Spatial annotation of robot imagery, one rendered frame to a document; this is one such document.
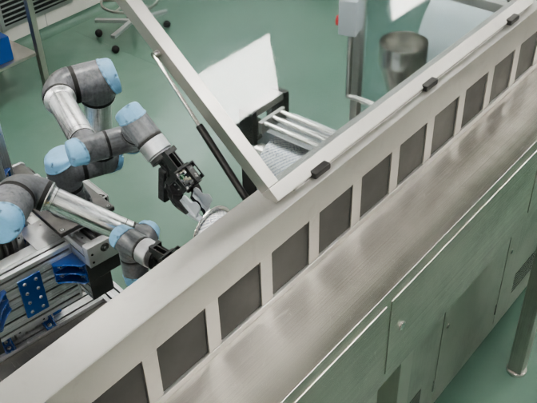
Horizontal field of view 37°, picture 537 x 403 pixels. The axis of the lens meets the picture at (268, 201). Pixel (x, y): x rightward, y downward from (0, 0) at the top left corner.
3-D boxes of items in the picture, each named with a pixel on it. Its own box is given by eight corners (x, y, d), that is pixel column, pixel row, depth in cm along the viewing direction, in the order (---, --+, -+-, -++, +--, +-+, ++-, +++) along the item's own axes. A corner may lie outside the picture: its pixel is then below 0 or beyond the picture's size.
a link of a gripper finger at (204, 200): (217, 213, 205) (194, 186, 205) (208, 221, 210) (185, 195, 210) (225, 207, 207) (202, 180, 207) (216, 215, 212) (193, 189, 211)
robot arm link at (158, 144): (135, 154, 208) (157, 141, 213) (145, 168, 208) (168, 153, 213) (145, 141, 202) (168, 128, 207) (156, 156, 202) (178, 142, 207)
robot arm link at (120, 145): (101, 136, 220) (105, 124, 210) (140, 125, 224) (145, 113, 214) (110, 162, 219) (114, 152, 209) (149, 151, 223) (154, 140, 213)
